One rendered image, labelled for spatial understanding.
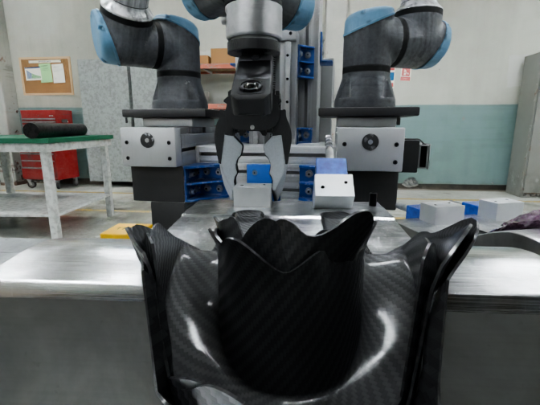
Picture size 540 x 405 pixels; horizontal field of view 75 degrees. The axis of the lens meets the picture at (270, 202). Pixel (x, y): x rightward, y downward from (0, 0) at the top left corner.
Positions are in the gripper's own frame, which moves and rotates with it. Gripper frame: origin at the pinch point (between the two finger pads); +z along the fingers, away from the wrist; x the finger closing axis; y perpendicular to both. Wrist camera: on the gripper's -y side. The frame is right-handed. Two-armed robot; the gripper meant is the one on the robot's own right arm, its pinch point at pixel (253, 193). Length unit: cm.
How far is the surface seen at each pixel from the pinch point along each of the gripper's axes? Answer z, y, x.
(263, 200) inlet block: 0.6, -2.3, -1.5
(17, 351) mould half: 0.4, -35.6, 6.4
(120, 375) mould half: 1.3, -35.7, 1.8
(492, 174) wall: 65, 514, -312
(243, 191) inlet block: -0.6, -2.3, 1.1
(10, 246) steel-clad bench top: 10.4, 4.7, 41.7
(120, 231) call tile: 6.7, 2.2, 21.1
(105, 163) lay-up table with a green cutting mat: 30, 323, 198
